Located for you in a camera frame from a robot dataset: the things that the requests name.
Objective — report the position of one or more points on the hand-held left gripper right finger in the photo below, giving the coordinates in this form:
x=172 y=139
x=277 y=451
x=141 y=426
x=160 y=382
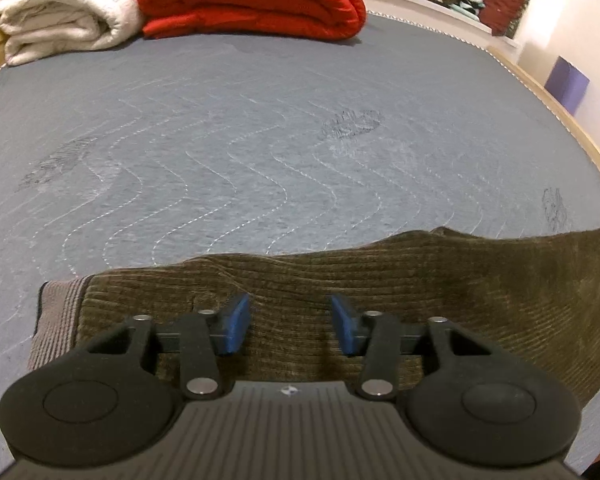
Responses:
x=344 y=325

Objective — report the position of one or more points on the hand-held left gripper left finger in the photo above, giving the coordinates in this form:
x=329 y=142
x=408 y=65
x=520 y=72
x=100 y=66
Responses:
x=237 y=322

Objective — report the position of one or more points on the grey quilted mattress cover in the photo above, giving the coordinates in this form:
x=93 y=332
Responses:
x=230 y=135

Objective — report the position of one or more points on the purple box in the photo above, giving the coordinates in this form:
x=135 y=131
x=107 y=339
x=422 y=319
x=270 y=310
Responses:
x=567 y=85

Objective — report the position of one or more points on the white headboard ledge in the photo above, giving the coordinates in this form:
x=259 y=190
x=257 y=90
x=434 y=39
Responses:
x=430 y=7

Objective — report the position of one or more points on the white fleece blanket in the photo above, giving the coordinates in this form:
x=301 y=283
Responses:
x=62 y=10

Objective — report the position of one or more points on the dark red cushion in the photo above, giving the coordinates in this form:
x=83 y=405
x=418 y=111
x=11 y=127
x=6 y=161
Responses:
x=505 y=5

